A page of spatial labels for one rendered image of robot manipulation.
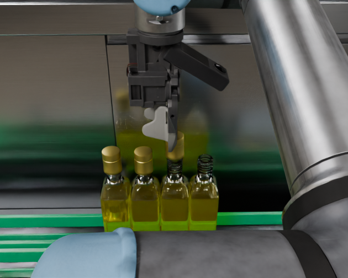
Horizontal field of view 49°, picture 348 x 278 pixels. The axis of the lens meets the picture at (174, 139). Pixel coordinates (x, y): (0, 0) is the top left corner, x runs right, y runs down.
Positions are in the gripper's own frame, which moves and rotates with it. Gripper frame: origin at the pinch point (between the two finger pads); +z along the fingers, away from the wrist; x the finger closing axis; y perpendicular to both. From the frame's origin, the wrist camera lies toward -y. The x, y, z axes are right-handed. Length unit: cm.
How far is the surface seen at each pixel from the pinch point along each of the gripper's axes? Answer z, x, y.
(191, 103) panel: -0.9, -11.8, -3.8
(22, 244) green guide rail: 22.2, 4.6, 30.7
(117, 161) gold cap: 3.9, 1.4, 10.4
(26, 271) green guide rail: 27.9, 6.7, 30.3
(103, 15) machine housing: -18.7, -12.5, 12.7
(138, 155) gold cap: 2.4, 1.7, 6.5
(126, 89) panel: -4.3, -11.7, 9.4
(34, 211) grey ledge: 30.5, -13.4, 35.1
